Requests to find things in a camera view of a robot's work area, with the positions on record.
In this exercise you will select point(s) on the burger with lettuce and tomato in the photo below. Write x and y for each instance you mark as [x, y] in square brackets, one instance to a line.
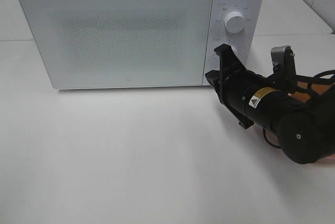
[318, 88]

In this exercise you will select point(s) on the lower white microwave knob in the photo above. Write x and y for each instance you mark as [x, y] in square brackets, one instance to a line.
[238, 53]

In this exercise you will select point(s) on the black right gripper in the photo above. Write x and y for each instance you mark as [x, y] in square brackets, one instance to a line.
[236, 85]

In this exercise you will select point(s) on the pink round plate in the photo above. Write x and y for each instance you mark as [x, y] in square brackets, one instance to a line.
[329, 157]

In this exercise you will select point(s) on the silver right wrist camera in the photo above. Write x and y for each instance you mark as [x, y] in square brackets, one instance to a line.
[283, 58]

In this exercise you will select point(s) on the white microwave door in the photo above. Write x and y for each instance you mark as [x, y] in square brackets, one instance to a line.
[120, 43]

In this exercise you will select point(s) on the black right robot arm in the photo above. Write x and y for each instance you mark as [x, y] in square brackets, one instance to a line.
[287, 82]

